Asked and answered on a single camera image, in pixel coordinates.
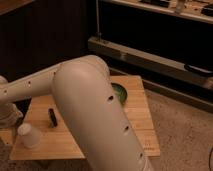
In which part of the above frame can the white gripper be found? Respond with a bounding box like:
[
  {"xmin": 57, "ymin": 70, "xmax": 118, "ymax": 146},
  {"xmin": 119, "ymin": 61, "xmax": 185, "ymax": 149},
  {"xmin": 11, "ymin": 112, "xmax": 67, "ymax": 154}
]
[{"xmin": 0, "ymin": 103, "xmax": 23, "ymax": 128}]

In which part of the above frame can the white ceramic cup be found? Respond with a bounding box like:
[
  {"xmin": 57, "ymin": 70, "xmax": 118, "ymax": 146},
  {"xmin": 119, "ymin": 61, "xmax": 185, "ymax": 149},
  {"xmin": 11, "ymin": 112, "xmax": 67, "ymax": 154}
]
[{"xmin": 17, "ymin": 123, "xmax": 42, "ymax": 148}]

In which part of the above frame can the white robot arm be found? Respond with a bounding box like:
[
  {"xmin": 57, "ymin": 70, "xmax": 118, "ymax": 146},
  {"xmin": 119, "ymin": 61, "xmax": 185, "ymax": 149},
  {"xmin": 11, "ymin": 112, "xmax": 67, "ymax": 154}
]
[{"xmin": 0, "ymin": 55, "xmax": 154, "ymax": 171}]

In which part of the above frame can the black eraser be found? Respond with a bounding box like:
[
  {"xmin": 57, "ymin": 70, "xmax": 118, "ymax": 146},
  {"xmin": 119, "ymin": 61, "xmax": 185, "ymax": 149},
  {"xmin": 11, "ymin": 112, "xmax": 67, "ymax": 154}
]
[{"xmin": 48, "ymin": 108, "xmax": 58, "ymax": 127}]

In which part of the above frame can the wooden board table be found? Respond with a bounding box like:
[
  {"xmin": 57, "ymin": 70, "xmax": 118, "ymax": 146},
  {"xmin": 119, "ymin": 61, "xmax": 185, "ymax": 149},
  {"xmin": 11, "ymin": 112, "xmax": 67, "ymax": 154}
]
[{"xmin": 10, "ymin": 76, "xmax": 160, "ymax": 160}]

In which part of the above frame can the green bowl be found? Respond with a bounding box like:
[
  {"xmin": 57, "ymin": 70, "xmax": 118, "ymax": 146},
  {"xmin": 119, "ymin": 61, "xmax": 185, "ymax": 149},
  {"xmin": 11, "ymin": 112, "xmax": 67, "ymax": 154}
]
[{"xmin": 112, "ymin": 83, "xmax": 128, "ymax": 105}]

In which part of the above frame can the thin metal pole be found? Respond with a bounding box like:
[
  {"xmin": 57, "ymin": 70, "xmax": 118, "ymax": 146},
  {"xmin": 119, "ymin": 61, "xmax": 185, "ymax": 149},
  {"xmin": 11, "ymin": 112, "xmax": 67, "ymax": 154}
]
[{"xmin": 95, "ymin": 0, "xmax": 101, "ymax": 41}]

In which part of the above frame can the grey metal shelf rail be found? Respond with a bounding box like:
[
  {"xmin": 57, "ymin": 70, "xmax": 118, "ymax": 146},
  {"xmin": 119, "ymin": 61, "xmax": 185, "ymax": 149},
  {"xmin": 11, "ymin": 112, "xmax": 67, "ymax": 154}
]
[{"xmin": 88, "ymin": 37, "xmax": 213, "ymax": 91}]

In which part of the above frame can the black handle on shelf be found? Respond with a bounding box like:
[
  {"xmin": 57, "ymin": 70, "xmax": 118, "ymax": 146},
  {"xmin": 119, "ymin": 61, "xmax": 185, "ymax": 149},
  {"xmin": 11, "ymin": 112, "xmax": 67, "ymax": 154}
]
[{"xmin": 184, "ymin": 64, "xmax": 213, "ymax": 77}]

